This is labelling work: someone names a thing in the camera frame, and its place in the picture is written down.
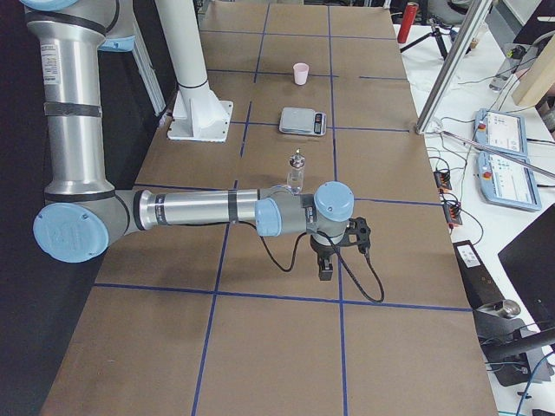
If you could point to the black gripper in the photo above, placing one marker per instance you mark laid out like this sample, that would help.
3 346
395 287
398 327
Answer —
320 250

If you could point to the glass sauce bottle steel spout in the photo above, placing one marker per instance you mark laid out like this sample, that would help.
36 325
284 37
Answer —
295 177

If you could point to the pink plastic cup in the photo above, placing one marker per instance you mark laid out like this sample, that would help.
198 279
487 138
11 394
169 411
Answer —
300 73

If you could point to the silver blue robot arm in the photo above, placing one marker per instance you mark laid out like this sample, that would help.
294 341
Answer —
84 213

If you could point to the silver digital kitchen scale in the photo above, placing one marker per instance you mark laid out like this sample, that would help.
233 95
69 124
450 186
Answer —
302 121

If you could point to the orange black connector block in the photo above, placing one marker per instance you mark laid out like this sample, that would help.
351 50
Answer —
442 179

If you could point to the brown paper table cover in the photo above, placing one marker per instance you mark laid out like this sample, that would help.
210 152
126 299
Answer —
213 321

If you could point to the lower blue teach pendant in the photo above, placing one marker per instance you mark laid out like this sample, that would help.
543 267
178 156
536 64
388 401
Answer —
506 183

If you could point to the blue teach pendant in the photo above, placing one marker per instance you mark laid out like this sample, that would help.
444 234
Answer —
503 131
506 183

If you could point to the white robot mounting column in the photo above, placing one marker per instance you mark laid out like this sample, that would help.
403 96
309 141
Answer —
198 114

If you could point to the black monitor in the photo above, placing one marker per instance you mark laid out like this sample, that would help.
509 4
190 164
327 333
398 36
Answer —
528 262

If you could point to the black monitor stand base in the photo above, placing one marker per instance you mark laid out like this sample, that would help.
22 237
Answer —
510 347

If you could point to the upper blue teach pendant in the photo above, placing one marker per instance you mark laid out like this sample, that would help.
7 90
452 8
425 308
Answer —
503 131

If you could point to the black tripod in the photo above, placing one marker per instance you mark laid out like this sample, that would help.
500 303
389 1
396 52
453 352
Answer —
437 31

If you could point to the red cylinder bottle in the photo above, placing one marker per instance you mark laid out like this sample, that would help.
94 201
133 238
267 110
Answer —
408 18

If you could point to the wooden beam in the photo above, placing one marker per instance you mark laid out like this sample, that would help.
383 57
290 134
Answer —
537 80

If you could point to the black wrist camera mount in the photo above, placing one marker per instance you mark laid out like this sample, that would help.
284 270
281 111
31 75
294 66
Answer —
357 234

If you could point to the aluminium frame post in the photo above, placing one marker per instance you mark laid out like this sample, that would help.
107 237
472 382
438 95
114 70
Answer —
476 15

